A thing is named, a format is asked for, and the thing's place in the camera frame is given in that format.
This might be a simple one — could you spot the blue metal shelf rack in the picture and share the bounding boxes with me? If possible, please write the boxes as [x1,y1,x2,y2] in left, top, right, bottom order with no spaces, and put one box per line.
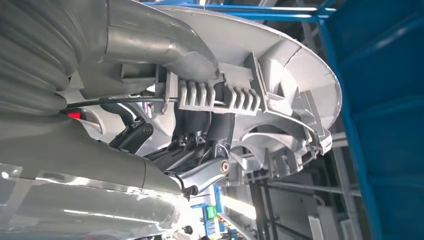
[142,0,424,240]

